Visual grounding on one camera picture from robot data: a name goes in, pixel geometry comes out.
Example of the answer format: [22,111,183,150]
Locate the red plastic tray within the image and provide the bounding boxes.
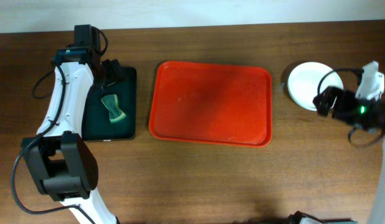
[149,60,272,147]

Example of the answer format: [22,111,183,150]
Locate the green yellow sponge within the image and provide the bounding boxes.
[101,94,126,123]

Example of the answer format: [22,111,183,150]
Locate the right black cable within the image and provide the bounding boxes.
[317,67,385,148]

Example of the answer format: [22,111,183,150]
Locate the black rectangular tray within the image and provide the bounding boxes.
[81,67,137,141]

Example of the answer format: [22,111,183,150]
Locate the white plate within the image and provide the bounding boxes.
[287,62,332,111]

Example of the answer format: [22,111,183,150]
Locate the left black cable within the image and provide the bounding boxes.
[11,28,109,224]

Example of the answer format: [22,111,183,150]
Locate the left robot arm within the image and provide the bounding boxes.
[15,24,126,223]

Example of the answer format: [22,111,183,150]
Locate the black cable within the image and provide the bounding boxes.
[11,28,109,224]
[317,67,385,148]

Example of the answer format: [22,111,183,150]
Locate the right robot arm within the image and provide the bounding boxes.
[313,72,385,224]

